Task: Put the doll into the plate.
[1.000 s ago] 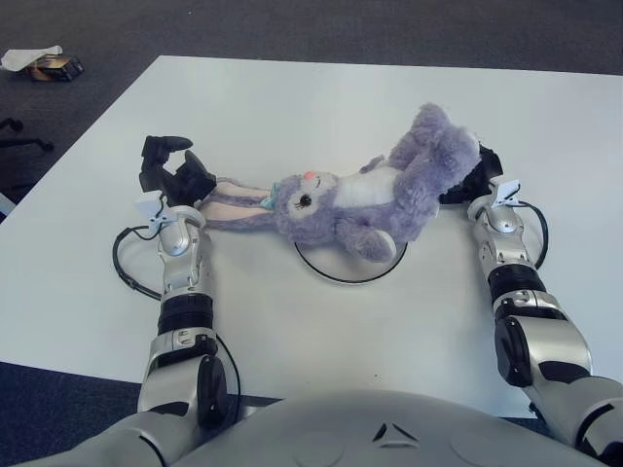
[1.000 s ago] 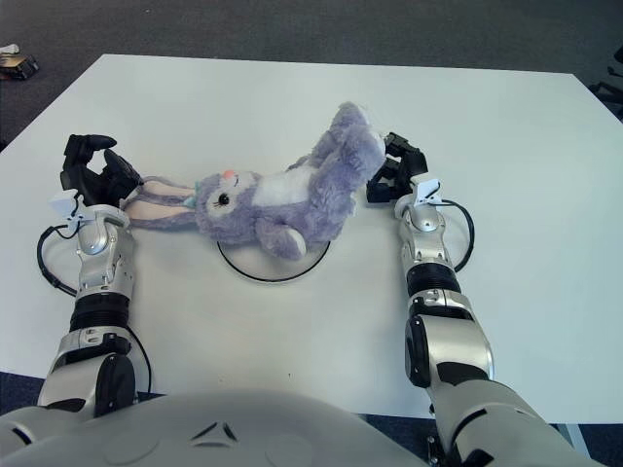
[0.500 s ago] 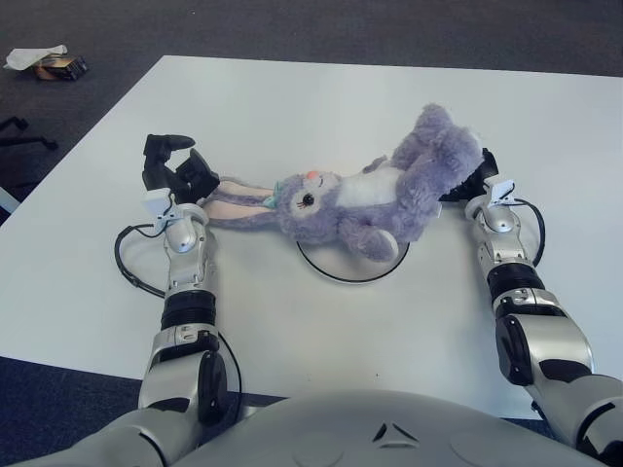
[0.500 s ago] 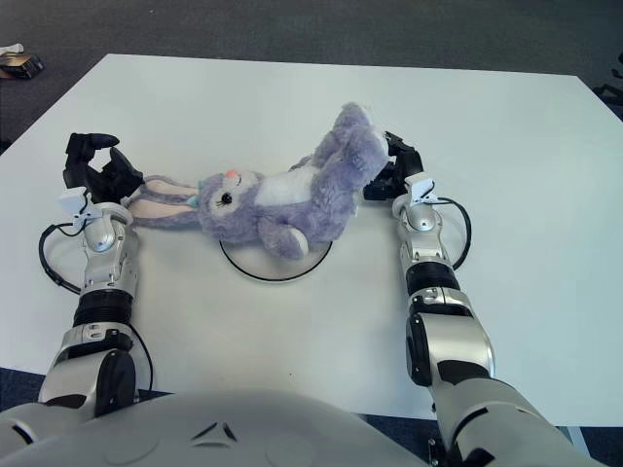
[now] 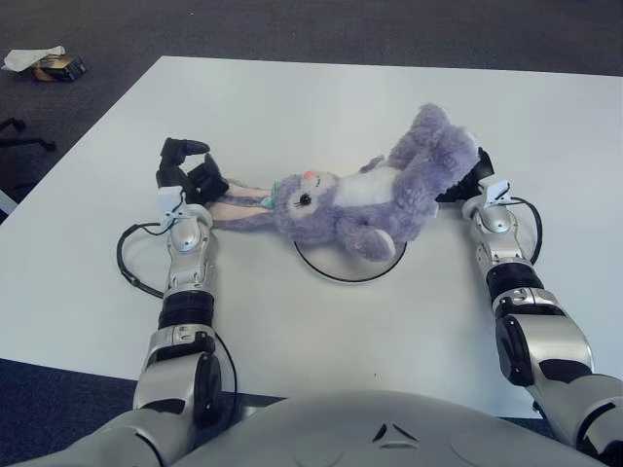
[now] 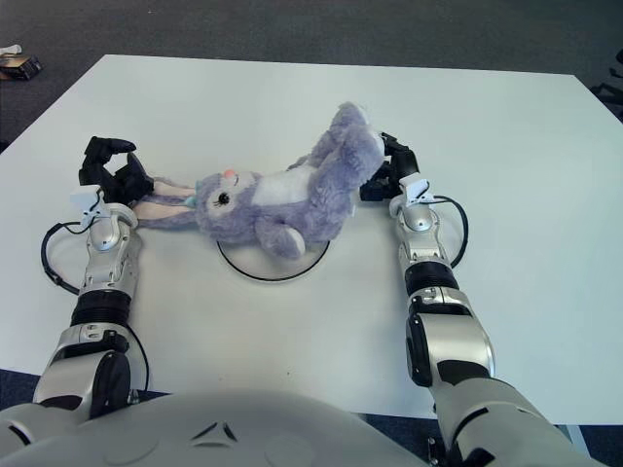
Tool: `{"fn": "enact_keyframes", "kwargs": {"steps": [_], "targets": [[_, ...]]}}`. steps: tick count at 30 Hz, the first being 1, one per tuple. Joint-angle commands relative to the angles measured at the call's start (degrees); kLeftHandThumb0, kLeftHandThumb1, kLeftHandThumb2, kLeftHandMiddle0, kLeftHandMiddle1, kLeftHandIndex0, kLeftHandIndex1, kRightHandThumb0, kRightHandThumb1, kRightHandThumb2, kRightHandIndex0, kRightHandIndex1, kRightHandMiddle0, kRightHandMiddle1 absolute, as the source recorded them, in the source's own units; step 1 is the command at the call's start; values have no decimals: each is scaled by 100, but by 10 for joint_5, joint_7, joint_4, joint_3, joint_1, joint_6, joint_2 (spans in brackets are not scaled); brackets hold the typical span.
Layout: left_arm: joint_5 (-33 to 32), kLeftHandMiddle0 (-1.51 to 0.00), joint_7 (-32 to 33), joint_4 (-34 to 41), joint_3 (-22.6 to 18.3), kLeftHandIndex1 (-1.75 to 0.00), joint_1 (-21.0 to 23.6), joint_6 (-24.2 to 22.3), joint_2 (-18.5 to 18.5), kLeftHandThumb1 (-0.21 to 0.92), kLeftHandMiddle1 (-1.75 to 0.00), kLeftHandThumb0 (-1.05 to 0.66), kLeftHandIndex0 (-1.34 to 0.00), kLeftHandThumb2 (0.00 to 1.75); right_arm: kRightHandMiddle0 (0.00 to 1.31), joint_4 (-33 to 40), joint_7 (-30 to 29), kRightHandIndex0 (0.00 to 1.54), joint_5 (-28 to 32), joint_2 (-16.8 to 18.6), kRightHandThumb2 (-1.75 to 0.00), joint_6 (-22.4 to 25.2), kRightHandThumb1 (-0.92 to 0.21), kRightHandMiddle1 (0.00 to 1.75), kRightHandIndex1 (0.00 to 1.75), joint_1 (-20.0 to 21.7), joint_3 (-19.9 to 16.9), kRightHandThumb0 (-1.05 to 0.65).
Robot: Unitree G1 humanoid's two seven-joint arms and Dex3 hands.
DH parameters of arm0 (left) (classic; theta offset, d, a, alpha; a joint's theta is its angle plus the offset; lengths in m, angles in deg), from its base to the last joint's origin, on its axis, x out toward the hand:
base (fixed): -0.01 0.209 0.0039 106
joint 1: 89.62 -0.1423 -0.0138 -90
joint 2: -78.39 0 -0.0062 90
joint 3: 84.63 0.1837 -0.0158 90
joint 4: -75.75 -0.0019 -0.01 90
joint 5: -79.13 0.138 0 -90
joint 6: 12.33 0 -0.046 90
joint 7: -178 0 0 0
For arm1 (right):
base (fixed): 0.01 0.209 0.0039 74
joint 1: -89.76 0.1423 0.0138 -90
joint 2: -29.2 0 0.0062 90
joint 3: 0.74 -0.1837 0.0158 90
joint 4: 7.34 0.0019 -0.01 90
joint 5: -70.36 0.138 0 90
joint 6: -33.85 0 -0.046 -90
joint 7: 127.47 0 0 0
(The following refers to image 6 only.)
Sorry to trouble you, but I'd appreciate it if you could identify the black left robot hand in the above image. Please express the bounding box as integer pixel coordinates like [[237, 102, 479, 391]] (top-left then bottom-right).
[[77, 136, 156, 205]]

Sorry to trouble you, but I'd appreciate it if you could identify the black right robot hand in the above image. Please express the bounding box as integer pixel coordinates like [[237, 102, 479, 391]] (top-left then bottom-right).
[[358, 131, 421, 203]]

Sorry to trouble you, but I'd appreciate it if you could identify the purple plush bunny doll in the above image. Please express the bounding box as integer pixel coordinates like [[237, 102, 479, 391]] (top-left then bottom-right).
[[130, 100, 385, 260]]

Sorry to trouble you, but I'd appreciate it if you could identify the white plate with black rim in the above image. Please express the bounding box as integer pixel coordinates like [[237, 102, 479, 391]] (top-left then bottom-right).
[[216, 240, 330, 281]]

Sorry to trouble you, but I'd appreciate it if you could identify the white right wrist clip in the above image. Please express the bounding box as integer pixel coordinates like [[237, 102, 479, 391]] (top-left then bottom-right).
[[397, 177, 434, 208]]

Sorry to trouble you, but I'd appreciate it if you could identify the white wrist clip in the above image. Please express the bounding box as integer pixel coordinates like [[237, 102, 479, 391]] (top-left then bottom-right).
[[397, 177, 434, 208], [70, 187, 113, 228]]

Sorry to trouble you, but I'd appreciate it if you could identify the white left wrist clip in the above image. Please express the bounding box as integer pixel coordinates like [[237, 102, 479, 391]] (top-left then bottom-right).
[[70, 187, 113, 228]]

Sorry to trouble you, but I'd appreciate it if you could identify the black office chair base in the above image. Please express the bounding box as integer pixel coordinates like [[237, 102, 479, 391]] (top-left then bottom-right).
[[591, 46, 623, 118]]

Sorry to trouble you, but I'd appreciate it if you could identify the grey robot torso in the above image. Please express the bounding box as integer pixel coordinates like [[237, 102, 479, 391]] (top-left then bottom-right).
[[0, 387, 432, 467]]

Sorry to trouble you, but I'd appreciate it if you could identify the grey table leg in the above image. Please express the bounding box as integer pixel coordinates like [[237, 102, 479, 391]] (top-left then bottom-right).
[[554, 423, 600, 467]]

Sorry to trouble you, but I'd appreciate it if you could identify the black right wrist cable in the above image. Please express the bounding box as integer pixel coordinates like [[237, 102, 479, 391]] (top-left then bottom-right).
[[427, 194, 471, 268]]

